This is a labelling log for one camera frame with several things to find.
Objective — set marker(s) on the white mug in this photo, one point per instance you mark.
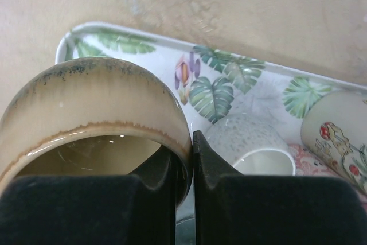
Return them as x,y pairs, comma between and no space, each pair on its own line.
251,146

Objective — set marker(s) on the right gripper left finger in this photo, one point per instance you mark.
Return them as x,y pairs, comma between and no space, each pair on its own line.
138,208

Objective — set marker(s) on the red patterned mug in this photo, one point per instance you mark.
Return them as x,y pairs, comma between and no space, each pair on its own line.
320,164

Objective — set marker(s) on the leaf pattern tray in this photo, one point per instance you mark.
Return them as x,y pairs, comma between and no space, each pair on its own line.
210,83

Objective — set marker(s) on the green cup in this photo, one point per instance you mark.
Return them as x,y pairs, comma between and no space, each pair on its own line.
335,131

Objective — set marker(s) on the tan ceramic mug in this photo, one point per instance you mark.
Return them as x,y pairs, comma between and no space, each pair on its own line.
91,97

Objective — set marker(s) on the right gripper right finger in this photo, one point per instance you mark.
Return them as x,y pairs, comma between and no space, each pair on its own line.
231,208

